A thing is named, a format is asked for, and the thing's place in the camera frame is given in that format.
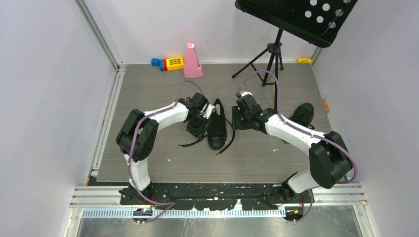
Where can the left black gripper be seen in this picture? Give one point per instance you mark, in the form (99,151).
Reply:
(199,133)

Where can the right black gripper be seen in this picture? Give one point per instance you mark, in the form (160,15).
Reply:
(235,123)

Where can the black canvas shoe with laces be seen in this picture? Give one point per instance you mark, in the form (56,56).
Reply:
(216,132)

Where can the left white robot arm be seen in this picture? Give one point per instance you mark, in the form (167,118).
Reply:
(137,136)

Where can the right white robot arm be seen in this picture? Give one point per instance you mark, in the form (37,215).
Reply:
(329,160)

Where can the pink metronome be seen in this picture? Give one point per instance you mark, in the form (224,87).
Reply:
(192,65)

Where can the yellow toy block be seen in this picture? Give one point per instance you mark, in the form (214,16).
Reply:
(170,64)

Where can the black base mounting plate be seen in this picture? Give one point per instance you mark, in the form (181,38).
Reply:
(212,196)

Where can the blue toy block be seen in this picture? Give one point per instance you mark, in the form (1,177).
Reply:
(155,62)

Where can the yellow corner piece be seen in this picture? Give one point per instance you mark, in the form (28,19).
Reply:
(304,60)

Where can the small orange block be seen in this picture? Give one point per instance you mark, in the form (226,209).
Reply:
(325,105)

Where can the black music stand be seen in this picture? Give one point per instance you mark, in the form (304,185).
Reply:
(314,21)

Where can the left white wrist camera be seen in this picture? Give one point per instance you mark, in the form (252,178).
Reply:
(209,110)

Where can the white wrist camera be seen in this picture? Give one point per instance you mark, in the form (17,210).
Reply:
(243,93)
(209,110)

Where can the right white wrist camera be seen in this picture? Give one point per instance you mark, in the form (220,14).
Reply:
(243,93)

